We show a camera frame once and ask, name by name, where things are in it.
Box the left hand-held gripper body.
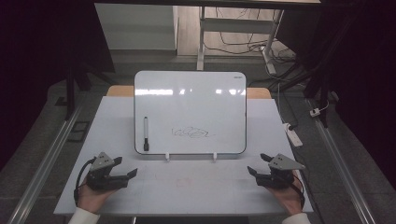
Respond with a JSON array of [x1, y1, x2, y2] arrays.
[[85, 151, 130, 191]]

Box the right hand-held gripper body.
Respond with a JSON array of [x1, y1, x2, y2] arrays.
[[255, 153, 307, 189]]

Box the person's left hand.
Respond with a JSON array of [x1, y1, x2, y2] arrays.
[[77, 182, 119, 216]]

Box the person's right hand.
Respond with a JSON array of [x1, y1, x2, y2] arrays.
[[266, 176, 305, 217]]

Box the white power strip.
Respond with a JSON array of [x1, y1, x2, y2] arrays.
[[282, 122, 304, 147]]

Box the white marker with black cap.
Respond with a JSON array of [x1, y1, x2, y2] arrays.
[[143, 116, 150, 152]]

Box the wooden table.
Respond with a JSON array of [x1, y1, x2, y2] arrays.
[[106, 85, 273, 100]]

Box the black metal stand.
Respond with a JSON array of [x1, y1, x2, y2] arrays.
[[303, 18, 359, 129], [55, 52, 110, 121]]

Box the white whiteboard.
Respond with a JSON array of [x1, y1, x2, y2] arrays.
[[134, 70, 248, 156]]

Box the grey cabinet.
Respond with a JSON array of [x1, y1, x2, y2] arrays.
[[93, 3, 179, 51]]

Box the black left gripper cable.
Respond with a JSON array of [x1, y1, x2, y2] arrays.
[[73, 157, 96, 207]]

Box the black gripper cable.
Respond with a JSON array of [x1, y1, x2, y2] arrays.
[[73, 157, 96, 207], [290, 173, 306, 209]]

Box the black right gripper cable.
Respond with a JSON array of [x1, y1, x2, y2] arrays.
[[290, 173, 306, 209]]

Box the aluminium rail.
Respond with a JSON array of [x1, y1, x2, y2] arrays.
[[7, 102, 84, 224], [306, 98, 377, 224]]

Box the black floor cables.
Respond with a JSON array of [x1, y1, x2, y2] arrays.
[[204, 7, 300, 91]]

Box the white metal desk frame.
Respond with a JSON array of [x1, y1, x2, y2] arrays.
[[196, 6, 286, 76]]

